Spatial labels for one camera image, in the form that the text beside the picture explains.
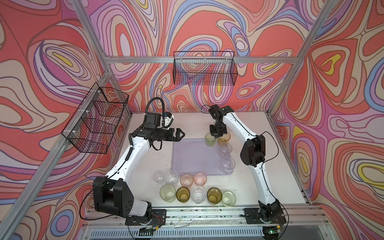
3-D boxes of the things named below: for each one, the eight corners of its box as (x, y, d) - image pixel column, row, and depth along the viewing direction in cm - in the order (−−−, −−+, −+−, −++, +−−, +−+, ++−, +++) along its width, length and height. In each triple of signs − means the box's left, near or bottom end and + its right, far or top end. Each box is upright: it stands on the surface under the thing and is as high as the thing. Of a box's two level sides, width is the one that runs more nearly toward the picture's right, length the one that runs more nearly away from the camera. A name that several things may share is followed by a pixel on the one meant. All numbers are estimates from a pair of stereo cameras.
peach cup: (180, 188, 83) (179, 184, 78) (181, 177, 87) (180, 173, 82) (193, 188, 83) (193, 184, 78) (193, 177, 87) (193, 173, 82)
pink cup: (193, 187, 84) (193, 183, 79) (193, 176, 88) (193, 172, 83) (206, 187, 84) (207, 183, 79) (205, 176, 88) (206, 172, 83)
